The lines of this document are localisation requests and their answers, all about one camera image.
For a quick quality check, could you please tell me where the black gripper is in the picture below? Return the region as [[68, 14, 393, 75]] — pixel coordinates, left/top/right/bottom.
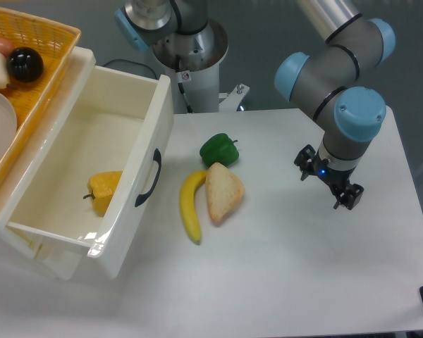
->
[[294, 144, 364, 210]]

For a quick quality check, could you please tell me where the white drawer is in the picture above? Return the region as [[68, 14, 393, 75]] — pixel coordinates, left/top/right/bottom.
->
[[6, 65, 174, 280]]

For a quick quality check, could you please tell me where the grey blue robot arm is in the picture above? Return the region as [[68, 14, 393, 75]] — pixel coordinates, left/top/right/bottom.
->
[[115, 1, 396, 209]]

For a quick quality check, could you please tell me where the white drawer cabinet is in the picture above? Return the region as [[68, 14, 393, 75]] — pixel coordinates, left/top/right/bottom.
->
[[0, 47, 96, 280]]

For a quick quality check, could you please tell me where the bread slice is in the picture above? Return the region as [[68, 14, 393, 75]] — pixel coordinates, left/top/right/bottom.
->
[[205, 163, 245, 224]]

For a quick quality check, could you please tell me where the green bell pepper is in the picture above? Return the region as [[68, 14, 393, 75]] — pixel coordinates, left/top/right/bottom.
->
[[200, 133, 240, 167]]

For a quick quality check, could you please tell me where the yellow banana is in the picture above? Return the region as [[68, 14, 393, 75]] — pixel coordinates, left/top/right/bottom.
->
[[178, 170, 207, 245]]

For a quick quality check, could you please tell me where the yellow bell pepper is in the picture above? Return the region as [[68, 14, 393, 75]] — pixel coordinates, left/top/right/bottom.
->
[[83, 171, 123, 217]]

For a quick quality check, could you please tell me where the orange woven basket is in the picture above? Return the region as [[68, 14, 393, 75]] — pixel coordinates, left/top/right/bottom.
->
[[0, 7, 81, 187]]

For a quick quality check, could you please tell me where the black ball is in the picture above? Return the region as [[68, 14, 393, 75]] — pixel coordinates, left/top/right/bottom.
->
[[6, 46, 44, 83]]

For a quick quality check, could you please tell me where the red apple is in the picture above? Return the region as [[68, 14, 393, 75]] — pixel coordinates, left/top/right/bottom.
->
[[0, 37, 15, 57]]

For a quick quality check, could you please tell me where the metal table bracket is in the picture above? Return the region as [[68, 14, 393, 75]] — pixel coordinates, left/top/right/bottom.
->
[[219, 83, 250, 113]]

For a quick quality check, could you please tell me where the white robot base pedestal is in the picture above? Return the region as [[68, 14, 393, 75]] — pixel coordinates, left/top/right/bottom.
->
[[152, 19, 228, 114]]

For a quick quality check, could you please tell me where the black cable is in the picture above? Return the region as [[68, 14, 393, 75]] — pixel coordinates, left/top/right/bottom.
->
[[102, 58, 159, 80]]

